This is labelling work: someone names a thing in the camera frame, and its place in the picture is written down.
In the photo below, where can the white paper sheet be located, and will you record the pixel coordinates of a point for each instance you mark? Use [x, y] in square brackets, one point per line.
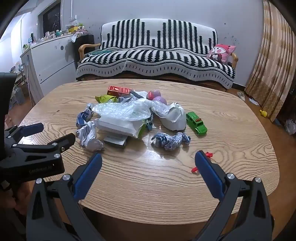
[254, 101]

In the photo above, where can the black white sofa blanket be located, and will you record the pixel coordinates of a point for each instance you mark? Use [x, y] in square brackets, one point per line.
[161, 58]

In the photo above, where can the beige patterned curtain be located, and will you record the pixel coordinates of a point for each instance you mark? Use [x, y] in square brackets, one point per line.
[270, 69]

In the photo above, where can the dark side cabinet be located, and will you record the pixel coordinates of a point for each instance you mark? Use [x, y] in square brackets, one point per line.
[86, 39]

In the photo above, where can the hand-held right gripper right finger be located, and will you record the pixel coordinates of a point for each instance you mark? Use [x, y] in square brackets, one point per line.
[209, 176]

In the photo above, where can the white cabinet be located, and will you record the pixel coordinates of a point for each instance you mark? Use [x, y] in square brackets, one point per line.
[53, 62]

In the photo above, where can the white slipper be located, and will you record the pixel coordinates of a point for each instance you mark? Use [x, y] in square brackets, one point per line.
[240, 95]

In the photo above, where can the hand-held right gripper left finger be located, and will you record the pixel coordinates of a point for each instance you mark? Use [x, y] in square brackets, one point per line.
[89, 176]

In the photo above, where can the white crumpled plastic bag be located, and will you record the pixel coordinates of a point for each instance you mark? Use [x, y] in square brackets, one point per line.
[175, 120]

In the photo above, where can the yellow toy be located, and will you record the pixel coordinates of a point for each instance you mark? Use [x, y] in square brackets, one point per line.
[263, 113]

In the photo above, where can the grey plastic bag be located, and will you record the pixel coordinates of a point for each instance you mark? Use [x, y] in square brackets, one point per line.
[290, 127]

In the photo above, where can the dark wall screen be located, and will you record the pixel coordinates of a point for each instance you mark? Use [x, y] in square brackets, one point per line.
[49, 17]

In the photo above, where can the white green packet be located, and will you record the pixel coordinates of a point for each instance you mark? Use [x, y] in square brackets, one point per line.
[115, 127]

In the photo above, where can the green toy car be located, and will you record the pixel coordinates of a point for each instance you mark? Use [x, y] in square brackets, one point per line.
[195, 124]

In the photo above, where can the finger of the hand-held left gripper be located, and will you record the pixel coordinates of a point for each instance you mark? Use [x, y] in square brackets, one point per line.
[30, 129]
[62, 141]

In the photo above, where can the small dark box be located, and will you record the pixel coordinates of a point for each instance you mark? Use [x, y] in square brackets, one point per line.
[114, 141]

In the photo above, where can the clear plastic bag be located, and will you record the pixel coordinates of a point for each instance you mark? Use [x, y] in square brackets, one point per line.
[120, 110]

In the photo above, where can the green snack packet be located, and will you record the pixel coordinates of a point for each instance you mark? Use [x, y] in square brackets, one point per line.
[106, 99]

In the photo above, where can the pink purple ball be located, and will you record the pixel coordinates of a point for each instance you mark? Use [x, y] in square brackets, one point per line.
[151, 94]

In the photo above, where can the silver foil wrapper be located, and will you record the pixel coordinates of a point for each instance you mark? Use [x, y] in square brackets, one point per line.
[91, 142]

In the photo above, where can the teal jar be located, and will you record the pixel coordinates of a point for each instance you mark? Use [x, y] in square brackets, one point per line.
[57, 33]

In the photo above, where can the yellow bowl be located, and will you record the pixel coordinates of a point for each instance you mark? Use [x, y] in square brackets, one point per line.
[72, 29]

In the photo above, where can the grey white packet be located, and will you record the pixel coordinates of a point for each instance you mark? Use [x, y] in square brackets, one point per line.
[140, 94]

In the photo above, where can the pink printed cushion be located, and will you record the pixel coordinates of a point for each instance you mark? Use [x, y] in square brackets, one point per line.
[219, 52]

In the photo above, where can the red box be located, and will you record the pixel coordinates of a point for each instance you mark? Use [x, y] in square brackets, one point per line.
[118, 90]

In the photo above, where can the wooden sofa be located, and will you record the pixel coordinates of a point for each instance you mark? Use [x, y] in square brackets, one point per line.
[84, 47]

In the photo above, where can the blue white wrapper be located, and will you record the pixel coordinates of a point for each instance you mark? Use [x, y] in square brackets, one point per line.
[83, 117]
[170, 140]

